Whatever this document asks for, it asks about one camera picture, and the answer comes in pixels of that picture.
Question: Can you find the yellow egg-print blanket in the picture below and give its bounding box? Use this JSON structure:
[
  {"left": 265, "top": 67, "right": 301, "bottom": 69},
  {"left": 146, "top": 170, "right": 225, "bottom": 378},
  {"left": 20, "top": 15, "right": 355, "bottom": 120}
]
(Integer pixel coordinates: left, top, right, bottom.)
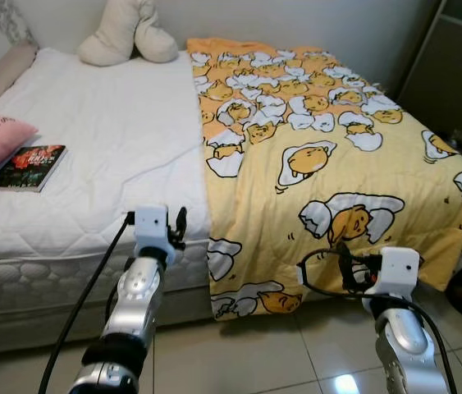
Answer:
[{"left": 185, "top": 36, "right": 462, "bottom": 321}]

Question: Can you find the white quilted mattress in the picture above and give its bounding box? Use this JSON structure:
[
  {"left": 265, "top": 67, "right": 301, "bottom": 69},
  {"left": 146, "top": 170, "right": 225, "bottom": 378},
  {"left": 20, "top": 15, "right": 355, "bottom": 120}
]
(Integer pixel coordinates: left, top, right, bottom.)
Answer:
[{"left": 0, "top": 46, "right": 215, "bottom": 286}]

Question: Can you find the grey bed base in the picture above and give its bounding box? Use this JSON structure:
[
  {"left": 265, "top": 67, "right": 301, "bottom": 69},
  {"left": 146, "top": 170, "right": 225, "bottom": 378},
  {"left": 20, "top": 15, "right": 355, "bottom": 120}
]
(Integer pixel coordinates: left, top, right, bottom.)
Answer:
[{"left": 0, "top": 279, "right": 217, "bottom": 355}]

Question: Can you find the dark red-covered book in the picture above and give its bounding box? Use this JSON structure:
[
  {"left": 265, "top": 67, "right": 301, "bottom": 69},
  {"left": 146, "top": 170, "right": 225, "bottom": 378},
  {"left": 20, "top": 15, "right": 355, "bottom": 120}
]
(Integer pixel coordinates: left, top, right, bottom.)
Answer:
[{"left": 0, "top": 144, "right": 68, "bottom": 195}]

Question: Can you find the beige plush toy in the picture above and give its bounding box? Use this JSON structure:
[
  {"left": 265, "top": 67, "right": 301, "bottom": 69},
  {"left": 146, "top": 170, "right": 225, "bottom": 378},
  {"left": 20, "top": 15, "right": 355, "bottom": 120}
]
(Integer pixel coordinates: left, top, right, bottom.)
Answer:
[{"left": 76, "top": 0, "right": 181, "bottom": 67}]

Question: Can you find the dark sliding-door wardrobe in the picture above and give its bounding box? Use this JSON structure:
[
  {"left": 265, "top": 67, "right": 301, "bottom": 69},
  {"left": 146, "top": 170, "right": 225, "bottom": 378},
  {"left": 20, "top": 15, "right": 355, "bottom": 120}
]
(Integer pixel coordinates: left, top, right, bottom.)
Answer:
[{"left": 393, "top": 0, "right": 462, "bottom": 142}]

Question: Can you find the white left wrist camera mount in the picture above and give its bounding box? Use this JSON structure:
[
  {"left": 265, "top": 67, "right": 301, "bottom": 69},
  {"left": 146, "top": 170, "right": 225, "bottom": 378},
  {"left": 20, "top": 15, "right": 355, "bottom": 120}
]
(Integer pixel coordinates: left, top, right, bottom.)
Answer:
[{"left": 131, "top": 205, "right": 173, "bottom": 266}]

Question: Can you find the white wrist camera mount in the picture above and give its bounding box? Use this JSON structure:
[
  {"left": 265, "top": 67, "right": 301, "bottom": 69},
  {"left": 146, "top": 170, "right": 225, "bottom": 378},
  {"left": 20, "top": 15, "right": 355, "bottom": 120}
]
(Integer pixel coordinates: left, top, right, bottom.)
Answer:
[
  {"left": 375, "top": 247, "right": 421, "bottom": 299},
  {"left": 131, "top": 205, "right": 173, "bottom": 266}
]

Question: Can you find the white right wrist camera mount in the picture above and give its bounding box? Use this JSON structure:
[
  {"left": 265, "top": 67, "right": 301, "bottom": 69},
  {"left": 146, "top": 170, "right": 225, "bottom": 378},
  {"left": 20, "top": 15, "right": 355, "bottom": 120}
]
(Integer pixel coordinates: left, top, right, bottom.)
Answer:
[{"left": 375, "top": 247, "right": 421, "bottom": 299}]

